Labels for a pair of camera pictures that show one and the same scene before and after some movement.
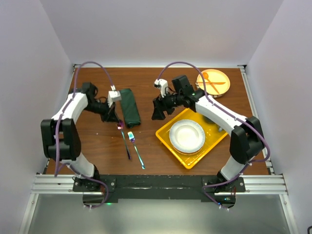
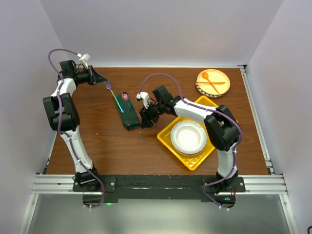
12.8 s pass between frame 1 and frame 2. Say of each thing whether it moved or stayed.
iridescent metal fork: moved
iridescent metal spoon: moved
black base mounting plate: stayed
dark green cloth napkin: moved
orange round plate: stayed
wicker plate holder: stayed
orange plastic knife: stayed
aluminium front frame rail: stayed
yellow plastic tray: stayed
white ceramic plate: stayed
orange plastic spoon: stayed
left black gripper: moved
